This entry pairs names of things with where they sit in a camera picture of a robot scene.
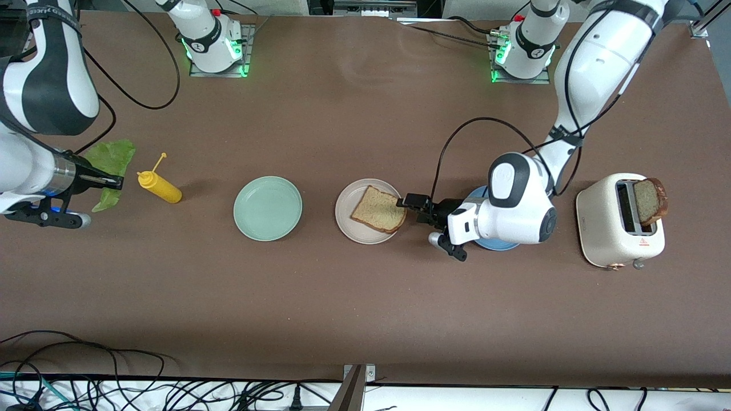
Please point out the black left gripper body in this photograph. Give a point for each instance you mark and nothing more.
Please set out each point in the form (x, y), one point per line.
(444, 209)

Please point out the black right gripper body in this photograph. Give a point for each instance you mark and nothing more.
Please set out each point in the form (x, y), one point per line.
(84, 174)

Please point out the green lettuce leaf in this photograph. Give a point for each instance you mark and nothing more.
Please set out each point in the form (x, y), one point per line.
(114, 157)

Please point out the brown bread slice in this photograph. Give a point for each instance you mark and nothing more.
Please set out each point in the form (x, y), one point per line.
(650, 200)
(378, 210)

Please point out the yellow mustard squeeze bottle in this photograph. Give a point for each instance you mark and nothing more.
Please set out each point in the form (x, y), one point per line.
(163, 189)

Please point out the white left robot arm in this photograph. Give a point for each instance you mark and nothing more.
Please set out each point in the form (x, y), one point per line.
(599, 57)

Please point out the blue plate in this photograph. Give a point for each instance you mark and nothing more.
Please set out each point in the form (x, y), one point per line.
(497, 245)

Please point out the beige plate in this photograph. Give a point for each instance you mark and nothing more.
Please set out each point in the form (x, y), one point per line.
(345, 220)

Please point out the green plate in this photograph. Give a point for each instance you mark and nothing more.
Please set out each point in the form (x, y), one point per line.
(268, 208)

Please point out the white two-slot toaster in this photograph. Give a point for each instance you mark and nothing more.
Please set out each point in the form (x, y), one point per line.
(599, 228)

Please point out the black equipment box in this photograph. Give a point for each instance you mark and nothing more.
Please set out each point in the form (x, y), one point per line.
(371, 7)

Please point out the black power plug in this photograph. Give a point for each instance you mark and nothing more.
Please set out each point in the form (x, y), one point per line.
(296, 401)

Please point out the aluminium profile bar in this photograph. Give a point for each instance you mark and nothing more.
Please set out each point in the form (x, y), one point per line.
(699, 25)

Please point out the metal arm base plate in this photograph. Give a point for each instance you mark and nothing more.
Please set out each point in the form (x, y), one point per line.
(249, 52)
(519, 81)

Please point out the metal table clamp bracket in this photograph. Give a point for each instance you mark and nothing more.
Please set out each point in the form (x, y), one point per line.
(351, 394)

